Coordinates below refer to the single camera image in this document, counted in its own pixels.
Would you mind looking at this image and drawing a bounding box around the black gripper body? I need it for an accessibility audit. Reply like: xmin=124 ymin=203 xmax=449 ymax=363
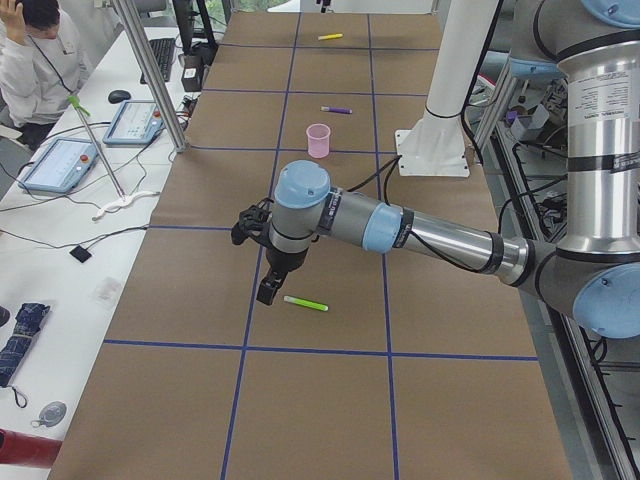
xmin=266 ymin=248 xmax=308 ymax=280

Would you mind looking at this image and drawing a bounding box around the green marker pen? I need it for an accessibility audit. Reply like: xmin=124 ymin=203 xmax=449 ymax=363
xmin=283 ymin=295 xmax=329 ymax=312

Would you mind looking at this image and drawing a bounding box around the yellow marker pen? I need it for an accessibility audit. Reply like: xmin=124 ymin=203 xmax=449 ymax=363
xmin=317 ymin=33 xmax=344 ymax=41

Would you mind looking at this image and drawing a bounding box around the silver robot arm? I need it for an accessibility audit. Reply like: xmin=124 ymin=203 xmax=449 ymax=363
xmin=257 ymin=1 xmax=639 ymax=338

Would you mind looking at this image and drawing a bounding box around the pink mesh pen holder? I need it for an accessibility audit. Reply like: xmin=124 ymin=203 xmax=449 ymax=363
xmin=306 ymin=123 xmax=331 ymax=159

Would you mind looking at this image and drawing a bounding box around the purple marker pen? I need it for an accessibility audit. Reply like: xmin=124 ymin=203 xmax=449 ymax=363
xmin=320 ymin=105 xmax=353 ymax=115

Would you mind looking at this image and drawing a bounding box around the clear plastic wrapper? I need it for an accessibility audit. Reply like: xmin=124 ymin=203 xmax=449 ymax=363
xmin=92 ymin=277 xmax=123 ymax=309

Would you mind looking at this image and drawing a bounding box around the metal reacher stick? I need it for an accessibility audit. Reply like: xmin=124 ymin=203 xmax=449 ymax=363
xmin=68 ymin=95 xmax=160 ymax=222

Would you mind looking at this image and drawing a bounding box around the small black square device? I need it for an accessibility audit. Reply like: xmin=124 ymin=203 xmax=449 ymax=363
xmin=69 ymin=245 xmax=92 ymax=263

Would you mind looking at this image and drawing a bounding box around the far blue teach pendant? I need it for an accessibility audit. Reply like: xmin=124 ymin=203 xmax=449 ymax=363
xmin=103 ymin=100 xmax=164 ymax=147

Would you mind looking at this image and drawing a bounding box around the blue teach pendant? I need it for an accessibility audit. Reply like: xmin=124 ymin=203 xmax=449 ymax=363
xmin=19 ymin=138 xmax=98 ymax=194
xmin=103 ymin=100 xmax=164 ymax=147

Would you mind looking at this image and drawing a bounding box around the black box with label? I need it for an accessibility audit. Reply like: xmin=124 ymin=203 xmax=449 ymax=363
xmin=181 ymin=55 xmax=204 ymax=93

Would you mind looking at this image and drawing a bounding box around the black computer mouse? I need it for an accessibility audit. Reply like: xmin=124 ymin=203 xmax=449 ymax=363
xmin=107 ymin=89 xmax=131 ymax=104

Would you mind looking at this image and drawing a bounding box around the near blue teach pendant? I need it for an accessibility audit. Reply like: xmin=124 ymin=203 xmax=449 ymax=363
xmin=19 ymin=138 xmax=98 ymax=194

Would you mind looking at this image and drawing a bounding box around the black keyboard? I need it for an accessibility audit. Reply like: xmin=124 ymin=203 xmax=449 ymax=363
xmin=149 ymin=38 xmax=175 ymax=82

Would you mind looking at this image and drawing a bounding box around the folded blue umbrella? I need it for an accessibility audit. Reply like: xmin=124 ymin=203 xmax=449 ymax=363
xmin=1 ymin=303 xmax=50 ymax=388

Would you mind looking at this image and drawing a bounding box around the grey round tag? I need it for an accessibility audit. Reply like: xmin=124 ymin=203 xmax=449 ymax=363
xmin=31 ymin=401 xmax=67 ymax=428

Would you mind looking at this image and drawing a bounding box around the red bottle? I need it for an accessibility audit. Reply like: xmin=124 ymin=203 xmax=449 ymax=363
xmin=0 ymin=429 xmax=62 ymax=468

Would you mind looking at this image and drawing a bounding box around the person in white hoodie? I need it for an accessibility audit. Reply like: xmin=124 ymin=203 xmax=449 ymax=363
xmin=1 ymin=0 xmax=93 ymax=151

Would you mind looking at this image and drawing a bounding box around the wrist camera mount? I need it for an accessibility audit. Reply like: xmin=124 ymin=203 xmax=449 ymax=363
xmin=231 ymin=198 xmax=273 ymax=247

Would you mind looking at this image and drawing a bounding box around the black camera cable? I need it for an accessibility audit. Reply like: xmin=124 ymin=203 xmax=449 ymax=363
xmin=344 ymin=154 xmax=404 ymax=206

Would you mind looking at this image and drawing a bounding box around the white camera pedestal column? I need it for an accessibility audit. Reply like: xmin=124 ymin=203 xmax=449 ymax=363
xmin=396 ymin=0 xmax=501 ymax=178

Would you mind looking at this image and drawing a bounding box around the aluminium frame post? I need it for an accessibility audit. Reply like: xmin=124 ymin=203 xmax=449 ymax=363
xmin=112 ymin=0 xmax=187 ymax=154

